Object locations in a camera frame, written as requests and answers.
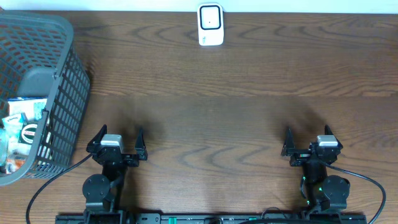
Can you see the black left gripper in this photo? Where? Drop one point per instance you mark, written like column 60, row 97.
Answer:
column 117, row 156

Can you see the green white round tin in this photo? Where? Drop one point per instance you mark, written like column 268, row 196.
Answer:
column 27, row 133

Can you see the teal snack packet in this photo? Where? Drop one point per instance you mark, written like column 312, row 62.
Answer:
column 3, row 146

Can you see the white barcode scanner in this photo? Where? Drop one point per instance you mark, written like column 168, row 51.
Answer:
column 210, row 24

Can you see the grey plastic shopping basket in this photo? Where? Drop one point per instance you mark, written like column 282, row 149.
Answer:
column 38, row 60

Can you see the white blue snack bag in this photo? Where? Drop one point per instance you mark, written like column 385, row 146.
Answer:
column 31, row 107

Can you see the teal Kleenex tissue pack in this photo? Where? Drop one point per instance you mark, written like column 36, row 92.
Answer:
column 13, row 124

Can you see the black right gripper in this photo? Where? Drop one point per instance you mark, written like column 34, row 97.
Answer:
column 301, row 155

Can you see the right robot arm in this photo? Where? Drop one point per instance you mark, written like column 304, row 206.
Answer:
column 325, row 194

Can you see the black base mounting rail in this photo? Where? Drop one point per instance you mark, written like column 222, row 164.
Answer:
column 155, row 218

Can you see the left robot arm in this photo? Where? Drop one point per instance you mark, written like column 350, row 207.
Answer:
column 103, row 191

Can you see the orange Kleenex tissue pack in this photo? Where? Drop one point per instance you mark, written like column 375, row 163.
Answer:
column 14, row 163

